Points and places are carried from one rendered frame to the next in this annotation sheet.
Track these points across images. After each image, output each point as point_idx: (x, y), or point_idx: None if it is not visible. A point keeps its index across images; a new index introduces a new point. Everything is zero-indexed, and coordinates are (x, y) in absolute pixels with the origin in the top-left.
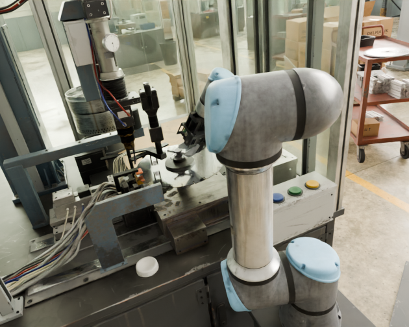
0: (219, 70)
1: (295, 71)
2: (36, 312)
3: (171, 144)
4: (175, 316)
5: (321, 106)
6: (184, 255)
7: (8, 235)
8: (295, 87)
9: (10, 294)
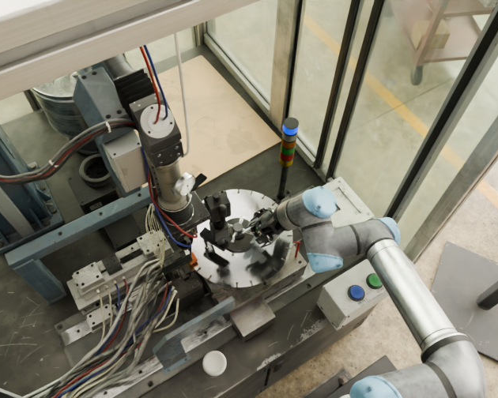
0: (320, 197)
1: (456, 395)
2: None
3: (190, 130)
4: (239, 387)
5: None
6: (250, 343)
7: (19, 315)
8: None
9: None
